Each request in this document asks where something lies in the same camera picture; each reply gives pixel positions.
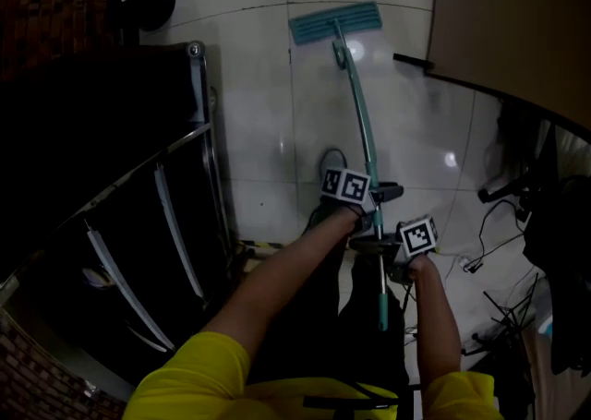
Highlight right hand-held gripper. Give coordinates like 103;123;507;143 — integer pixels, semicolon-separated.
348;214;439;282

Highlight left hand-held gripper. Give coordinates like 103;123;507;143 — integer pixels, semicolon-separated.
320;168;405;231

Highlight teal mop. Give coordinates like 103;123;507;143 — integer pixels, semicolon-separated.
288;1;392;332

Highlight person's right forearm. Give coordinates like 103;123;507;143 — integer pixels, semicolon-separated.
408;254;464;387

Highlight person's left forearm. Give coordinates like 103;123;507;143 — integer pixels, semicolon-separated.
200;205;364;346

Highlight person's grey shoe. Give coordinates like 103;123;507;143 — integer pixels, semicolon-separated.
318;148;348;179

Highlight person's dark trousers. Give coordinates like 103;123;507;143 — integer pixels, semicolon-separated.
339;246;411;387

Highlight white power adapter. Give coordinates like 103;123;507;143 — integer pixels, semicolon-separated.
456;255;485;274

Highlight yellow black striped strip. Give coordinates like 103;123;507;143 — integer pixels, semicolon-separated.
236;237;288;252

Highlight black folding stand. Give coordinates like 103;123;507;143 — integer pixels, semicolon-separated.
461;272;542;360

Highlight black office chair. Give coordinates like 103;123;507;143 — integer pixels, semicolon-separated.
477;103;591;378

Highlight beige partition board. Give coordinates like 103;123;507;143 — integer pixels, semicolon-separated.
392;0;591;133

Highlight person's yellow shirt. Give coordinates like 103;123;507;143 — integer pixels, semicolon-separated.
122;331;505;420

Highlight metal shelf cart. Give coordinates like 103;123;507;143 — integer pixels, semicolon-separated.
0;42;237;403

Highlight black power cable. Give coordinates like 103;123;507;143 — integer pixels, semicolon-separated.
476;198;528;271

